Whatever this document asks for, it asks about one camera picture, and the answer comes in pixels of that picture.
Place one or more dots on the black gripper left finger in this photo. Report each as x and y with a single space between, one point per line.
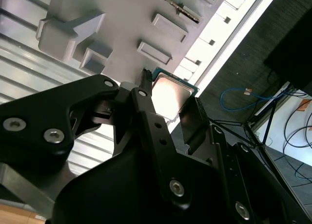
36 117

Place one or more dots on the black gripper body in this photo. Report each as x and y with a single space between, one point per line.
109 197

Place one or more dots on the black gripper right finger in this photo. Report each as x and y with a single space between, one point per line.
234 180

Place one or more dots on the silver square CPU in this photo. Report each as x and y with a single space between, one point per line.
170 97

